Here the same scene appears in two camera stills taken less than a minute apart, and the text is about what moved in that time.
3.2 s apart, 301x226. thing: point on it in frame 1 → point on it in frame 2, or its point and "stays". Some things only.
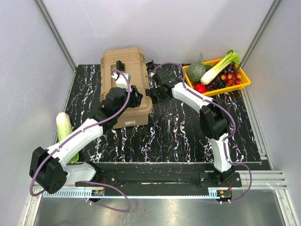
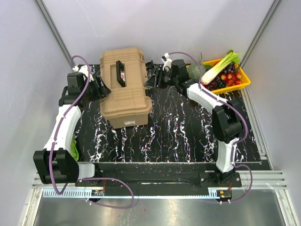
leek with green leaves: [233, 57] stays
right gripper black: [159, 101] → [151, 83]
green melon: [195, 71] stays
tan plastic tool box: [130, 60] stays
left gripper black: [136, 97] → [105, 92]
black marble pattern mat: [174, 133] stays
